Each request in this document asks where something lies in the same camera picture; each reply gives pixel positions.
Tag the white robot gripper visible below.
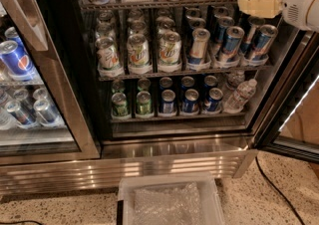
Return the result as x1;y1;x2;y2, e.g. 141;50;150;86
237;0;319;32

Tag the blue red bull can middle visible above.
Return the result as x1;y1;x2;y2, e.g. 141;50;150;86
217;26;244;63

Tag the blue red bull can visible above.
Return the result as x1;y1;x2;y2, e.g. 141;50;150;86
217;26;244;63
246;24;278;61

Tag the blue red bull can right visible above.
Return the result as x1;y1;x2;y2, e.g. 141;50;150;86
246;24;278;61

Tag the silver red bull can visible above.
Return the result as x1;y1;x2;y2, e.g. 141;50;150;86
188;28;210;65

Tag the blue pepsi can right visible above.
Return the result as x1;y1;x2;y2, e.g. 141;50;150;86
203;88;223;112

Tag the front right 7up can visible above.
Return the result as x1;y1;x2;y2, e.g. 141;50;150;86
159;31;181;65

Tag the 7up can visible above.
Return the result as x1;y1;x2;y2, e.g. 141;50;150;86
127;34;150;67
159;31;181;65
96;37;121;71

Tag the blue pepsi can middle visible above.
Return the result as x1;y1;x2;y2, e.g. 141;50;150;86
181;89;199;113

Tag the open right fridge door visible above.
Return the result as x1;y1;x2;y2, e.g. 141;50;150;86
255;32;319;164

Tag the blue pepsi can left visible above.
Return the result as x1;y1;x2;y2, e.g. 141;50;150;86
159;90;175;113

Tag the front middle 7up can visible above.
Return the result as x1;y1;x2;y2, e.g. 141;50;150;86
127;34;150;67

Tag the green can front right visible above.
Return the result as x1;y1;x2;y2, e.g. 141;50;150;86
137;91;152;114

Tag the green can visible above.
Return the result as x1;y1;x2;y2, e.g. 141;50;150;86
137;91;152;114
112;93;129;116

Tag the front left 7up can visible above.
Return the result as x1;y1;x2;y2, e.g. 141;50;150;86
96;37;121;71

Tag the stainless steel fridge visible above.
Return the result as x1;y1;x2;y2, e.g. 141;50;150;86
0;0;314;194

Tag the green can front left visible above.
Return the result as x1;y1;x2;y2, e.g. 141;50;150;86
112;93;129;116

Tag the left glass fridge door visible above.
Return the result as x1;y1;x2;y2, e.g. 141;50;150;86
0;0;101;165

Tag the small can behind glass right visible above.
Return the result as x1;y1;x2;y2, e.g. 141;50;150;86
34;99;60;124

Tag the small can behind glass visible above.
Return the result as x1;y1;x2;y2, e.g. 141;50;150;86
34;99;60;124
5;100;36;125

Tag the large blue pepsi can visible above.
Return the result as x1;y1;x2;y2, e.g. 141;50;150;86
0;40;37;81

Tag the small can behind glass left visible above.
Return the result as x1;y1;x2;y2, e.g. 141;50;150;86
5;100;36;125

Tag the front water bottle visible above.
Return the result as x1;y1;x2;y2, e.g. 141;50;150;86
223;79;257;113

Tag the clear plastic bin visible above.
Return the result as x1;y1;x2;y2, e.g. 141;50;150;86
117;172;226;225

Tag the bubble wrap sheet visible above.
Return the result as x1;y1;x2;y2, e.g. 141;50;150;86
134;182;203;225

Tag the black power cable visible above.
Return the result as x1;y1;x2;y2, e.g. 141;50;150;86
254;156;306;225

